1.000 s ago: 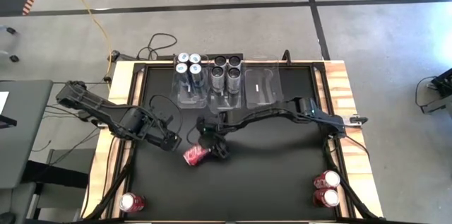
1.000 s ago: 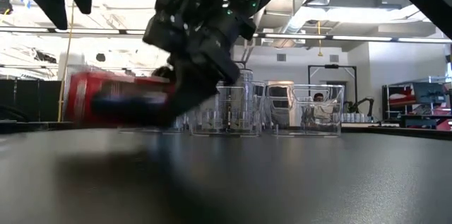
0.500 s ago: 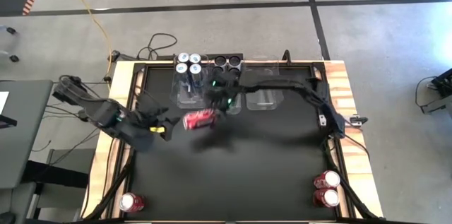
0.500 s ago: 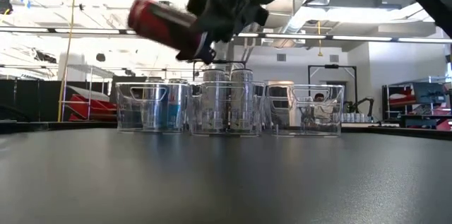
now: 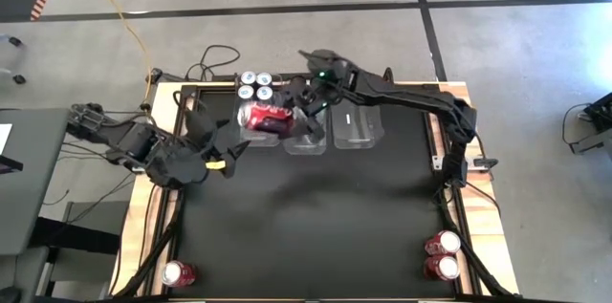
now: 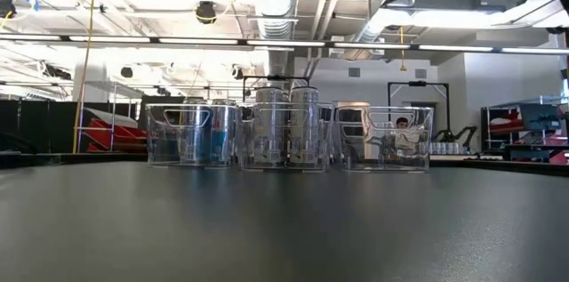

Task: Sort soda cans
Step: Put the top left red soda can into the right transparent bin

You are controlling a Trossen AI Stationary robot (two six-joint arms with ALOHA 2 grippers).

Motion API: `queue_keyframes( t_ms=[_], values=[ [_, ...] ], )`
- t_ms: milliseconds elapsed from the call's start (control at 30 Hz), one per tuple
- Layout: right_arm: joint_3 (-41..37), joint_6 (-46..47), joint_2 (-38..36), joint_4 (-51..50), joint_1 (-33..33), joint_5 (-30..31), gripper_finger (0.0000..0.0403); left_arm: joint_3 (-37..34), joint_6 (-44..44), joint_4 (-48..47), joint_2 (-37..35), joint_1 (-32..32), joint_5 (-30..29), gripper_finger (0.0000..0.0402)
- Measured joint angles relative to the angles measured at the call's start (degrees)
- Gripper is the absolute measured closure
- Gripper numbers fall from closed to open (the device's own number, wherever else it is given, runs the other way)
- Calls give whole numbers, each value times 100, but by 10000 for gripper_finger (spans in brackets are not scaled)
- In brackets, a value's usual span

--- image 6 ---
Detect yellow hanging cable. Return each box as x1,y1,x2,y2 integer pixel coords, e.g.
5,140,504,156
72,0,98,155

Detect black ceiling-mounted device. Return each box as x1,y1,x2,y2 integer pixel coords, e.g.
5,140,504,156
194,0,218,25
0,0,18,20

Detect metal shelf unit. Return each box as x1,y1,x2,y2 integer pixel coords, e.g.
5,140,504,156
482,96,569,165

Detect white Celsius can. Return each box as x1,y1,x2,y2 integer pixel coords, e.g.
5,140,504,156
288,86,321,168
254,86,290,168

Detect red storage bins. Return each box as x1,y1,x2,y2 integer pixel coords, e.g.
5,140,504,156
84,117,148,154

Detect black partition panel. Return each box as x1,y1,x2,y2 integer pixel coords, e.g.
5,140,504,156
0,99,76,155

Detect person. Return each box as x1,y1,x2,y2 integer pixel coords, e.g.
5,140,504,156
393,117,417,158

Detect metal wire shelf rack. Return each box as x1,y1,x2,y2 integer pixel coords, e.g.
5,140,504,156
75,80,148,155

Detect blue silver Red Bull can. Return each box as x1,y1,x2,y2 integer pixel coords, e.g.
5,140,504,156
180,97,213,166
208,98,239,166

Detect clear plastic bin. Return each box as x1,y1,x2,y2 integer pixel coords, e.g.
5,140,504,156
335,105,435,173
145,102,240,169
236,101,335,172

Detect long ceiling light bar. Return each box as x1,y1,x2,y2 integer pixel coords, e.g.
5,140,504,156
0,32,569,56

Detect row of distant cans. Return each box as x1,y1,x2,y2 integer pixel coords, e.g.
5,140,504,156
429,141,466,155

